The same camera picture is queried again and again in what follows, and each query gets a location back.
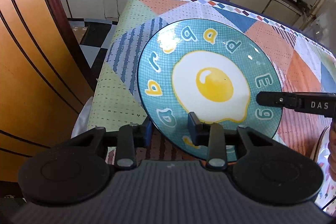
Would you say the patchwork tablecloth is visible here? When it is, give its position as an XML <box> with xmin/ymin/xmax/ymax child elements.
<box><xmin>87</xmin><ymin>0</ymin><xmax>336</xmax><ymax>161</ymax></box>

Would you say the white kitchen counter cabinet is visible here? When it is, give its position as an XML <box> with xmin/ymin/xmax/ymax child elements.
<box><xmin>230</xmin><ymin>0</ymin><xmax>305</xmax><ymax>28</ymax></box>

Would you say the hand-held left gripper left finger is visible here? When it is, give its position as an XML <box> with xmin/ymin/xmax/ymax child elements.
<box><xmin>69</xmin><ymin>119</ymin><xmax>152</xmax><ymax>171</ymax></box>

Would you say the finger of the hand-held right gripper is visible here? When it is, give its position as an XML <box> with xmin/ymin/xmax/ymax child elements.
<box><xmin>256</xmin><ymin>91</ymin><xmax>299</xmax><ymax>111</ymax></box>

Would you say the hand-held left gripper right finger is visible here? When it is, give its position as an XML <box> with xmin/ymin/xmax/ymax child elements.
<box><xmin>188</xmin><ymin>111</ymin><xmax>278</xmax><ymax>171</ymax></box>

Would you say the wooden chair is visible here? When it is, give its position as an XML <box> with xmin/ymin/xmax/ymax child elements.
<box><xmin>0</xmin><ymin>0</ymin><xmax>97</xmax><ymax>182</ymax></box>

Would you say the teal egg-print plate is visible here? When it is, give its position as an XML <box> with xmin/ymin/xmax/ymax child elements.
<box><xmin>137</xmin><ymin>18</ymin><xmax>284</xmax><ymax>161</ymax></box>

